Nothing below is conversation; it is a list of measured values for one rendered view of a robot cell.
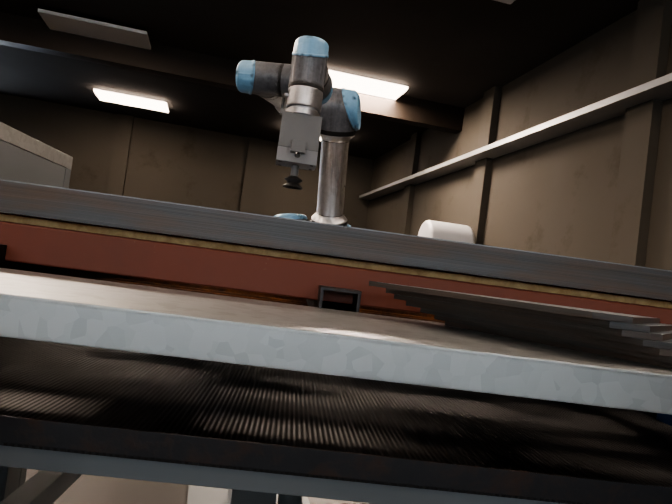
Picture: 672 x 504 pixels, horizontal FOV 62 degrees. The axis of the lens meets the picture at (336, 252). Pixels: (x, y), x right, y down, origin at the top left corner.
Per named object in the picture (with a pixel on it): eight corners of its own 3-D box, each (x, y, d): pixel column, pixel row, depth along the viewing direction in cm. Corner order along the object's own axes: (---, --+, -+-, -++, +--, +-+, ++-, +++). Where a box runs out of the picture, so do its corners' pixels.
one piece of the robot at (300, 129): (282, 87, 112) (271, 168, 111) (326, 95, 113) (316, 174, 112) (281, 102, 122) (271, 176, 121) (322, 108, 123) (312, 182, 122)
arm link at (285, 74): (290, 72, 135) (281, 54, 124) (336, 77, 134) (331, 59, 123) (286, 104, 135) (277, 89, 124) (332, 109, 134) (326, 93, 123)
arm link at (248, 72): (283, 86, 174) (235, 46, 126) (317, 89, 173) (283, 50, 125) (279, 123, 176) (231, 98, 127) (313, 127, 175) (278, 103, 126)
